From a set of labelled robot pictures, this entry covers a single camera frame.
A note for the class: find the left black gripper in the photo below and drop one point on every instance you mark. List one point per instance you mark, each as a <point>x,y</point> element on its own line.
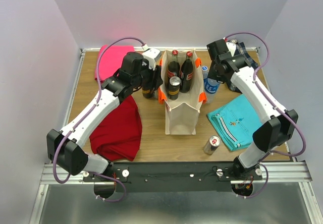
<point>156,80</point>

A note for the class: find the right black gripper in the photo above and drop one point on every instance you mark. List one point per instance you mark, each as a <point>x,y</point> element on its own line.
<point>212,74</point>

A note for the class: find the black can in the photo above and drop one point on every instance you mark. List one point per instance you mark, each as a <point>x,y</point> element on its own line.
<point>147,91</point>

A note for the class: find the clear water bottle blue label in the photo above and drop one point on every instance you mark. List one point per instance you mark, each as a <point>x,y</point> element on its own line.
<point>210,88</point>

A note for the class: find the black can front table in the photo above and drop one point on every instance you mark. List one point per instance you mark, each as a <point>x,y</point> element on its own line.
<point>174,87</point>

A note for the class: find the cola glass bottle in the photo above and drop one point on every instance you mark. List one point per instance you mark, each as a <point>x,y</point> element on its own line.
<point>173,66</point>

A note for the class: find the beige canvas tote bag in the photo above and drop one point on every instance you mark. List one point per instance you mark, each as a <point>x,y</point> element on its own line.
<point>182,114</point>

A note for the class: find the silver can front table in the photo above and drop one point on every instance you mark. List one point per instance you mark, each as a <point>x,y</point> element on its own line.
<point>212,145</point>

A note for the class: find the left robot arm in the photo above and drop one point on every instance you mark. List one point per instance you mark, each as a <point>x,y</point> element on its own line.
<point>64,147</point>

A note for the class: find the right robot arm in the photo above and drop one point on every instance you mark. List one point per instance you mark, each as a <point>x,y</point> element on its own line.
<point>278,123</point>

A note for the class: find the silver can red tab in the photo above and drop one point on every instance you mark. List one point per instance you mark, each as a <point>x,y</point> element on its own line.
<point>157,94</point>

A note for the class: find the plaid navy white shirt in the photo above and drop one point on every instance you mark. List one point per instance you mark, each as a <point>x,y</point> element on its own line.
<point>240,49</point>

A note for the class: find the pink folded cloth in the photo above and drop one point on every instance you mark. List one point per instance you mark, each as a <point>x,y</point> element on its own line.
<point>112,60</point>

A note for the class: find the teal folded shorts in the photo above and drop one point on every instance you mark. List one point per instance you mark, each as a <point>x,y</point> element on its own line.
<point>235,123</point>

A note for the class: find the red folded cloth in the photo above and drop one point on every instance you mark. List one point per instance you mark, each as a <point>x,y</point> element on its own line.
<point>118,136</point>

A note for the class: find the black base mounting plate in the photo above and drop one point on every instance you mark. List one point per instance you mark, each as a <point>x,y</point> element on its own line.
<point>172,177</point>

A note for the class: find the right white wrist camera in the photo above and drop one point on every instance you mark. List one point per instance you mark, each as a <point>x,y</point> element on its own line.
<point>232,45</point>

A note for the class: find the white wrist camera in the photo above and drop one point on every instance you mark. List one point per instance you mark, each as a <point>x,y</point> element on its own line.
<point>232,45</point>
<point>152,55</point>

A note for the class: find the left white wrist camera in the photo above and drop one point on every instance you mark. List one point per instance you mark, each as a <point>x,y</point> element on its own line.
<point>152,55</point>

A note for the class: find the aluminium frame rail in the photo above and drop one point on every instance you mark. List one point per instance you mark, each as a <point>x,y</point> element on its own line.
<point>278,172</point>

